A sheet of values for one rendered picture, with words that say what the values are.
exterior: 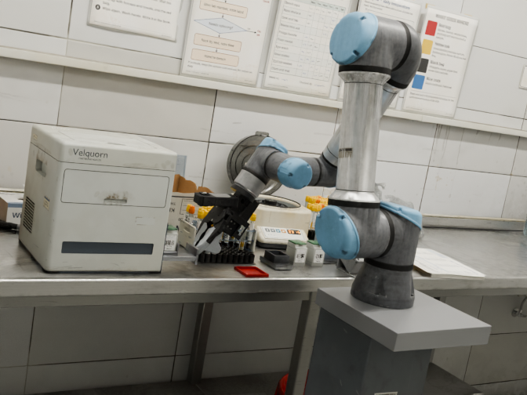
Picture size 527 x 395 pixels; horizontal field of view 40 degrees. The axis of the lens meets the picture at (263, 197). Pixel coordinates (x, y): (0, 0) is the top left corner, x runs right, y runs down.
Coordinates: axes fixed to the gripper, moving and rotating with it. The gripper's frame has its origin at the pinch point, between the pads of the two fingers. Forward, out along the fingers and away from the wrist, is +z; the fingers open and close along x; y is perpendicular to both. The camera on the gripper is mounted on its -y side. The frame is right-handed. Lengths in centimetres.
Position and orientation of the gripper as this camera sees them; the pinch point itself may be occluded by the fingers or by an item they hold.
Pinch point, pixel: (194, 250)
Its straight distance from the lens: 184.9
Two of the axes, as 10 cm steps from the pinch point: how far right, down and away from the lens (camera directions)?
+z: -5.7, 8.1, -1.2
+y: 6.5, 5.3, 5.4
